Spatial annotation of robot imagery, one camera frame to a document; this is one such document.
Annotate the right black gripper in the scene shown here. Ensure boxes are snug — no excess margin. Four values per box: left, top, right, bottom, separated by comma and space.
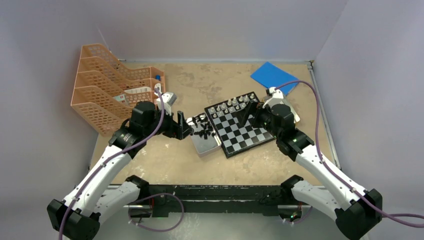
235, 100, 282, 140

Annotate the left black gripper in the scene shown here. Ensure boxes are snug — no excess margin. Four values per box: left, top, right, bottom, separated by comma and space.
143, 105, 193, 140

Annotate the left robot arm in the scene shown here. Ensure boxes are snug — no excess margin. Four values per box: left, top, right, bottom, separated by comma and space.
47, 101, 193, 240

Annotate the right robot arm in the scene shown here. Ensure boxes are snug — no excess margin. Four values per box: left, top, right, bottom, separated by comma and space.
236, 101, 383, 240

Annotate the black white chess board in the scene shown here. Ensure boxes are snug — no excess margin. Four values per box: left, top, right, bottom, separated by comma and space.
204, 91, 274, 158

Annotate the silver metal tin tray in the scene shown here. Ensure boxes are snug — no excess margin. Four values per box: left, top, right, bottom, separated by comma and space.
186, 112, 222, 157

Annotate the blue notebook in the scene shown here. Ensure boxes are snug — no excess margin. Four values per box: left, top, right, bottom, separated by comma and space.
250, 62, 298, 89

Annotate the white label box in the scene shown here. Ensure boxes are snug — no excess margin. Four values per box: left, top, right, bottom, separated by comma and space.
124, 86, 152, 94

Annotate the orange plastic file rack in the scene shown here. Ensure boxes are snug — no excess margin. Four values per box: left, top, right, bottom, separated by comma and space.
70, 43, 166, 136

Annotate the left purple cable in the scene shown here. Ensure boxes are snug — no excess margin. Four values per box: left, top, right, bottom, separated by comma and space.
58, 88, 166, 240

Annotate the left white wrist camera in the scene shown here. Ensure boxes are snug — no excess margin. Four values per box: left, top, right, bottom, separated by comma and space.
154, 83, 177, 116

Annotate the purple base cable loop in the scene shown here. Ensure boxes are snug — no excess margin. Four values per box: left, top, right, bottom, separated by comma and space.
128, 193, 185, 233

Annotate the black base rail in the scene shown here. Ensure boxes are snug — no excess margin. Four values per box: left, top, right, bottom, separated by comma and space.
134, 184, 307, 218

